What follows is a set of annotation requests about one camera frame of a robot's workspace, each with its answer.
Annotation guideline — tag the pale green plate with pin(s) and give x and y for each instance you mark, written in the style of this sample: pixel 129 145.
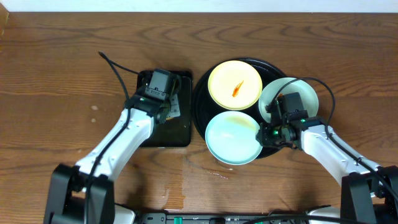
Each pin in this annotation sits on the pale green plate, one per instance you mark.
pixel 307 94

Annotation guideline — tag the black round tray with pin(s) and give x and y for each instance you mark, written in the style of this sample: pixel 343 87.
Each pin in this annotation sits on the black round tray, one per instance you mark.
pixel 204 108

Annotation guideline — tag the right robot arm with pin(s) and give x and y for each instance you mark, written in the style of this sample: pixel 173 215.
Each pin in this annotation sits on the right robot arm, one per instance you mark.
pixel 368 190

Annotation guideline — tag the black rectangular tray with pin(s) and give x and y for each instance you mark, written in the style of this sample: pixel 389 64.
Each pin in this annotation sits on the black rectangular tray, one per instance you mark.
pixel 175 132

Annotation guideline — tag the yellow plate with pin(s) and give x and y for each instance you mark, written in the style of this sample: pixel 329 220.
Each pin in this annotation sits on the yellow plate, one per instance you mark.
pixel 235 85

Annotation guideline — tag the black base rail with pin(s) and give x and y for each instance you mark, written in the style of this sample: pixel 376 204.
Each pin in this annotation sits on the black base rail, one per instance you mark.
pixel 172 218

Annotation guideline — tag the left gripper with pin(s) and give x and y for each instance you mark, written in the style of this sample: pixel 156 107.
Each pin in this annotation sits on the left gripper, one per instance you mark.
pixel 173 109

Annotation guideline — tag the light blue plate front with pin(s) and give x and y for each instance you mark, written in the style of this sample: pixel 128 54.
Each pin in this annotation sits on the light blue plate front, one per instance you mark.
pixel 231 137

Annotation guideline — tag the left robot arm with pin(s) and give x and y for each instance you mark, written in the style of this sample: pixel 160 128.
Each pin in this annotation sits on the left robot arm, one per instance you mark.
pixel 84 193

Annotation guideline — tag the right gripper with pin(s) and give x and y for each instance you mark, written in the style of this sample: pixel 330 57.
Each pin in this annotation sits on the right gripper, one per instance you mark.
pixel 264 130

